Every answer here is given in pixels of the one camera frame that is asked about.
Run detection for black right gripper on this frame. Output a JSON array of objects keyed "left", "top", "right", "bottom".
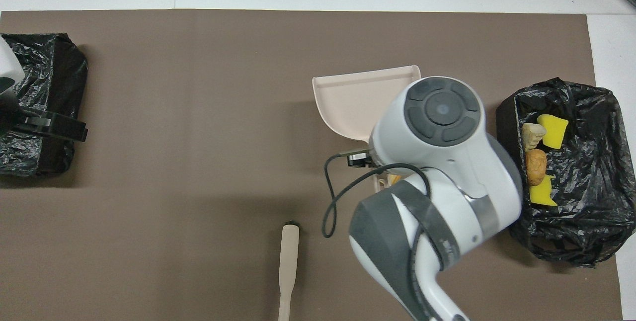
[{"left": 346, "top": 149, "right": 374, "bottom": 168}]

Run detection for pale crusty bread chunk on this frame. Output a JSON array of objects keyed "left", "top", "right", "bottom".
[{"left": 522, "top": 123, "right": 546, "bottom": 152}]

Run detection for beige hand brush black bristles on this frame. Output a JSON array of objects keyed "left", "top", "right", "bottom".
[{"left": 278, "top": 221, "right": 301, "bottom": 321}]

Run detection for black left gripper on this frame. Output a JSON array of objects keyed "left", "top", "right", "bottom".
[{"left": 14, "top": 109, "right": 88, "bottom": 143}]

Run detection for brown oval bread roll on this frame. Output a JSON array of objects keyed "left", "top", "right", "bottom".
[{"left": 526, "top": 149, "right": 548, "bottom": 186}]

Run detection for heart-shaped yellow sponge piece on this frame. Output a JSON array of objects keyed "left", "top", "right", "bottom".
[{"left": 537, "top": 114, "right": 569, "bottom": 150}]

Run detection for brown paper table mat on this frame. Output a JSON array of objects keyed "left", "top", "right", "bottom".
[{"left": 0, "top": 9, "right": 623, "bottom": 321}]

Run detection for beige plastic dustpan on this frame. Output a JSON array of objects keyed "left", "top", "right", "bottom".
[{"left": 312, "top": 65, "right": 422, "bottom": 192}]

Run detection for black bag-lined bin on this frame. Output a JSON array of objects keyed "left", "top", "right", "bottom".
[
  {"left": 0, "top": 33, "right": 88, "bottom": 178},
  {"left": 495, "top": 78, "right": 636, "bottom": 268}
]

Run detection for notched yellow sponge piece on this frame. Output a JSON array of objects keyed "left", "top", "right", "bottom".
[{"left": 529, "top": 174, "right": 558, "bottom": 207}]

